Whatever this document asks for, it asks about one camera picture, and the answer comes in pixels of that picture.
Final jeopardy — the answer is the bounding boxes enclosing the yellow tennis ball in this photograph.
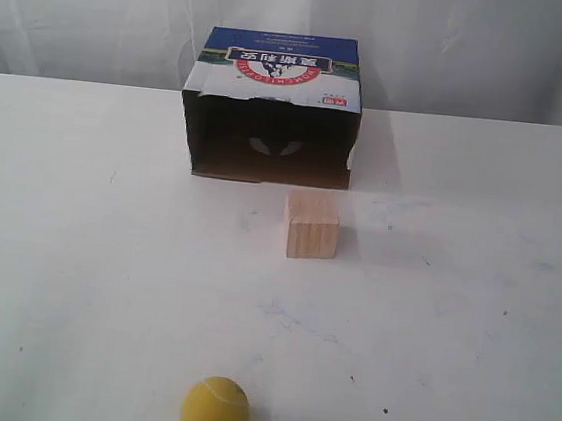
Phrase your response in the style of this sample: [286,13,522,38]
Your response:
[179,376,251,421]

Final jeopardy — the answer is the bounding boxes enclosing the light wooden cube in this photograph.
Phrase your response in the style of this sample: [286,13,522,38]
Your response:
[284,189,341,260]

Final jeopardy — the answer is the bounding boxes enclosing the blue white cardboard box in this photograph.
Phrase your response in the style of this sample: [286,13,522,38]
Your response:
[181,27,363,190]

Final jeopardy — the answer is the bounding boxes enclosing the white curtain backdrop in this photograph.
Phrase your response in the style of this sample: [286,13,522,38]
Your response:
[0,0,562,124]

